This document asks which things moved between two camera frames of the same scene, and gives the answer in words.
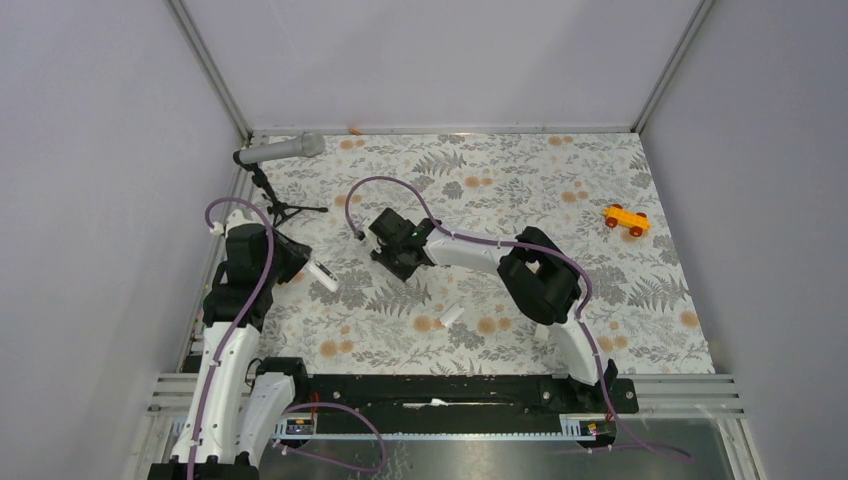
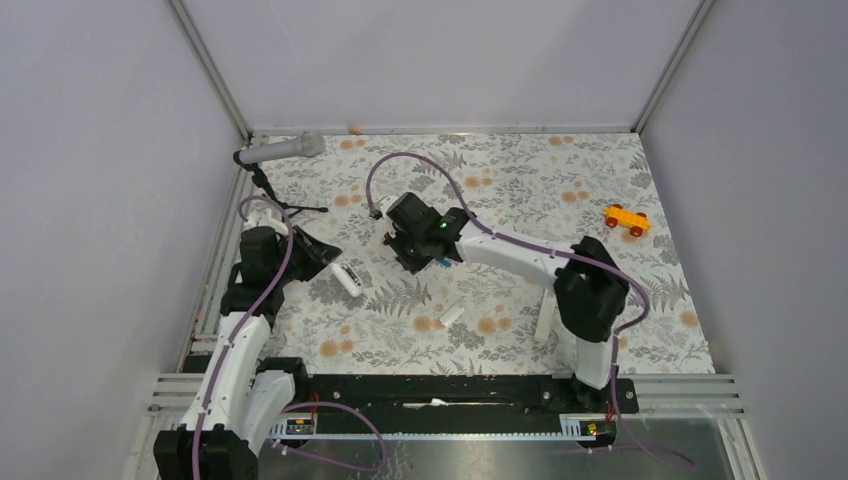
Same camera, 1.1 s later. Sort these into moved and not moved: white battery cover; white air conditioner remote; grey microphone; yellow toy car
Moved: white air conditioner remote
Not moved: white battery cover; yellow toy car; grey microphone
